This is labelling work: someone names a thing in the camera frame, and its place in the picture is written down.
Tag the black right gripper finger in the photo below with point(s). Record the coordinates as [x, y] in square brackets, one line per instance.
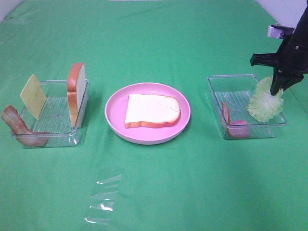
[279, 80]
[291, 80]

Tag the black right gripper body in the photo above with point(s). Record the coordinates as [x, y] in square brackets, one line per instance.
[292, 55]

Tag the green lettuce leaf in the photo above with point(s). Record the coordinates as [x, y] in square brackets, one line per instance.
[263, 106]

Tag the tray bacon strip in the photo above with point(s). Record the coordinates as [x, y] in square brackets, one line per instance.
[237, 128]
[18, 127]

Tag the toy bread slice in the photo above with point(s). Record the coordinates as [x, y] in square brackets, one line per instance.
[76, 85]
[152, 111]

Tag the yellow cheese slice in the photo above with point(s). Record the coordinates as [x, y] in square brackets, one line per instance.
[33, 96]

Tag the clear right plastic tray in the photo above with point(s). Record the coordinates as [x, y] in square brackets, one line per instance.
[236, 91]

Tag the clear plastic tray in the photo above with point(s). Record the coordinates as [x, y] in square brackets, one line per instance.
[236, 91]
[53, 128]

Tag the pink round plate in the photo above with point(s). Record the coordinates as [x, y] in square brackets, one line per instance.
[116, 107]

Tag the clear plastic film sheet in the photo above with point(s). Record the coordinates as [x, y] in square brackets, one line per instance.
[102, 198]

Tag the clear left plastic tray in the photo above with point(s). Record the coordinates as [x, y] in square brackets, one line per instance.
[53, 128]

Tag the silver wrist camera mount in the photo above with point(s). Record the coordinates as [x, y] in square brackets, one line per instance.
[279, 31]

